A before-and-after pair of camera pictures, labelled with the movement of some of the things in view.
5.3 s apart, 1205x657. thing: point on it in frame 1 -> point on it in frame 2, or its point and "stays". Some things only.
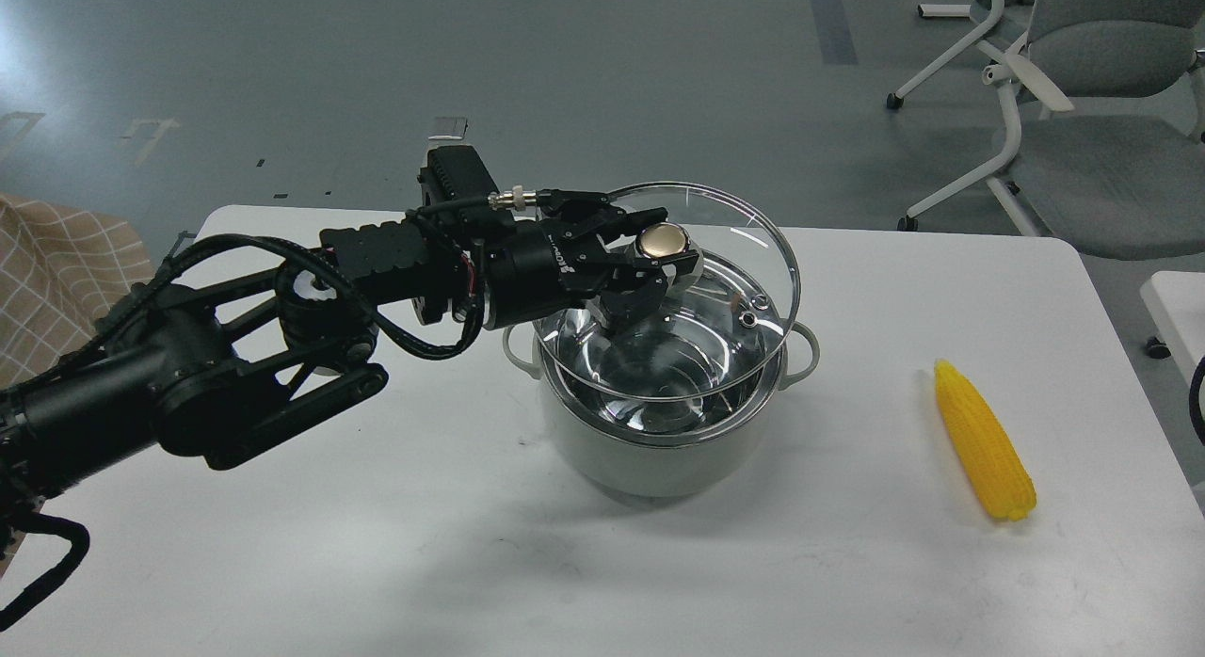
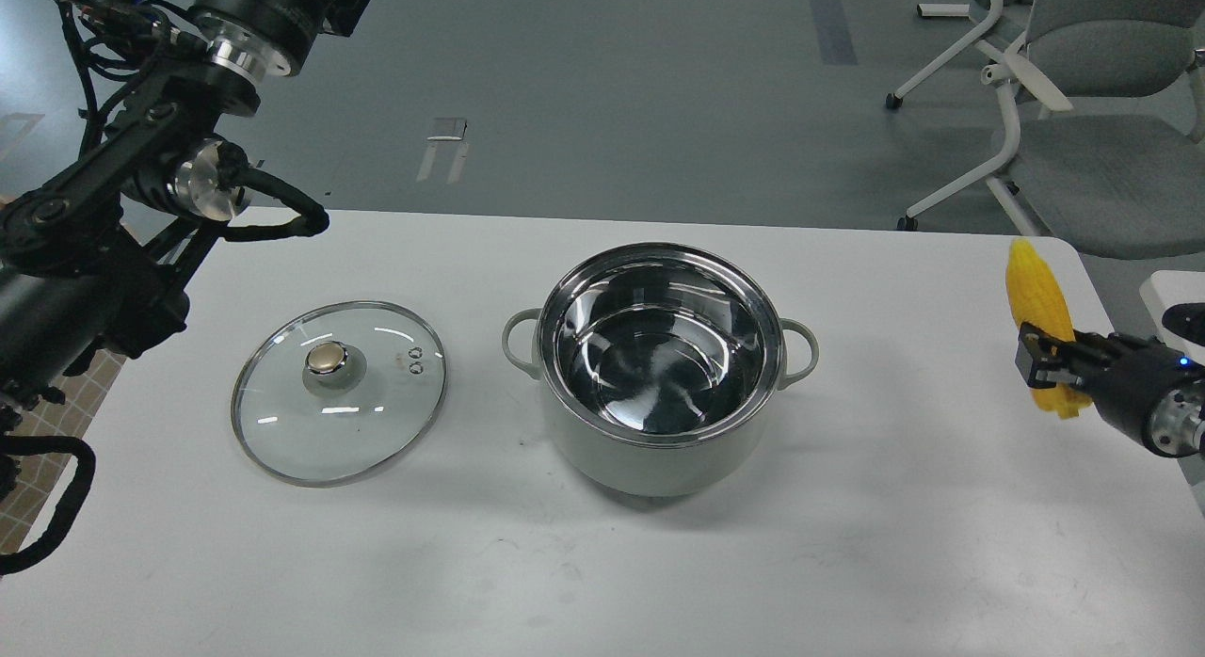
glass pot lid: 716,325 -> 337,392
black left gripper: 549,264 -> 255,27
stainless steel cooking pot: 678,402 stays
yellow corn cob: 989,451 -> 1038,299
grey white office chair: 1105,84 stays
